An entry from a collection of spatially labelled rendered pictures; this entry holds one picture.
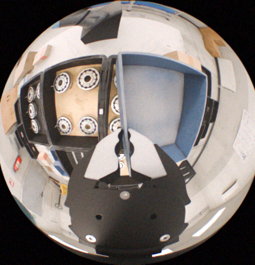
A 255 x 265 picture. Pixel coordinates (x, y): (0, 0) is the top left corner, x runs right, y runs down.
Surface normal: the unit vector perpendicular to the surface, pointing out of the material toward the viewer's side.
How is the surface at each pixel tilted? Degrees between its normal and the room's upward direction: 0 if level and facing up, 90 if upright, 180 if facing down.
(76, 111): 0
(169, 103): 1
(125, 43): 0
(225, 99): 90
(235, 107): 90
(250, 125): 90
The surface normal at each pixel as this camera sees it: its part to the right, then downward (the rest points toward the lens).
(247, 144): -0.99, 0.13
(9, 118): 1.00, -0.03
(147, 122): 0.18, 0.52
